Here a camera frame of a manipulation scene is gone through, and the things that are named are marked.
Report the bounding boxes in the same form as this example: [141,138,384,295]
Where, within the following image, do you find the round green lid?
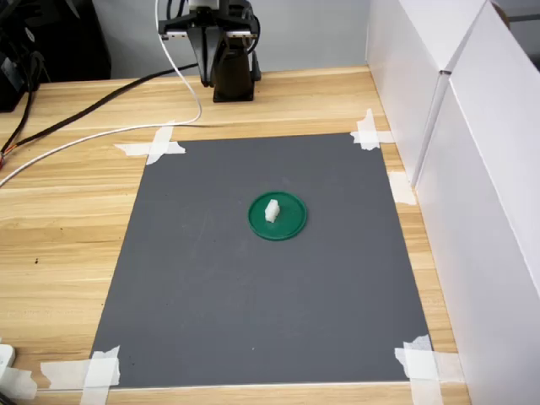
[247,190,309,243]

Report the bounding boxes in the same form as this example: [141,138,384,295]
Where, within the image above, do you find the white tape strip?
[40,357,122,390]
[394,348,461,381]
[387,170,419,206]
[402,335,444,405]
[82,345,122,405]
[357,108,381,151]
[0,365,39,402]
[113,141,187,158]
[349,130,394,145]
[145,121,176,166]

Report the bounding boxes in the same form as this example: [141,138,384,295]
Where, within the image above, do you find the black box device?
[0,24,34,113]

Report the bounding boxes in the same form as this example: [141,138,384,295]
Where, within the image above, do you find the white partition panel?
[415,0,540,405]
[364,0,493,189]

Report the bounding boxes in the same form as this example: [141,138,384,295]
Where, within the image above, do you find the dark grey mat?
[90,132,435,387]

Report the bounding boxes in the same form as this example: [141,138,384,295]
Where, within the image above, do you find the white cable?
[0,0,204,187]

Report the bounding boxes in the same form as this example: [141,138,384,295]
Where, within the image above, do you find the black cable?
[0,50,43,155]
[0,62,200,155]

